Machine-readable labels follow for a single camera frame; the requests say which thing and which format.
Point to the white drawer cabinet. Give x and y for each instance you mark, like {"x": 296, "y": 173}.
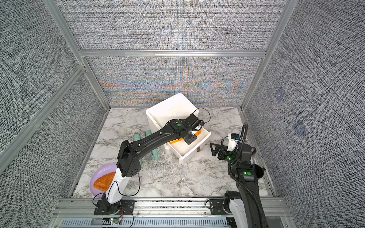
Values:
{"x": 175, "y": 107}

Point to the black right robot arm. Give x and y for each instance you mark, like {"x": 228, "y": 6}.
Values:
{"x": 245, "y": 204}

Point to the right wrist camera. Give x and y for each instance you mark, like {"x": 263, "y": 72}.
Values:
{"x": 233, "y": 141}

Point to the white drawer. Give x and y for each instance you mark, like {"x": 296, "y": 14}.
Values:
{"x": 185, "y": 152}

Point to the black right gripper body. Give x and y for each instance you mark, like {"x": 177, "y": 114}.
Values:
{"x": 220, "y": 151}

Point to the dark cup with fork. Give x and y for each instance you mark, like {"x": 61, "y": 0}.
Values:
{"x": 259, "y": 171}

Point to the aluminium front rail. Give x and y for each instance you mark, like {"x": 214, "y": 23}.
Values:
{"x": 190, "y": 212}

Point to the purple plate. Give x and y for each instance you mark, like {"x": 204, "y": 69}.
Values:
{"x": 106, "y": 169}

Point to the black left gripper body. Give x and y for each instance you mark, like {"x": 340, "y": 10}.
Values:
{"x": 190, "y": 138}

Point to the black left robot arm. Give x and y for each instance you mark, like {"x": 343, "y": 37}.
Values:
{"x": 128, "y": 164}

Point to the orange pastry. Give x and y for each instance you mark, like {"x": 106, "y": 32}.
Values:
{"x": 103, "y": 183}

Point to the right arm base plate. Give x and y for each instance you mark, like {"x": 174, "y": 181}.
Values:
{"x": 216, "y": 206}

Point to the orange microphone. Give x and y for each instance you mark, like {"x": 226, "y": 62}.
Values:
{"x": 178, "y": 140}

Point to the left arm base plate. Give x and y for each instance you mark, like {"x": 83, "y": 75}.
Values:
{"x": 123, "y": 207}

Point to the mint green microphone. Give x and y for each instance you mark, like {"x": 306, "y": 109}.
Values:
{"x": 137, "y": 137}
{"x": 154, "y": 152}

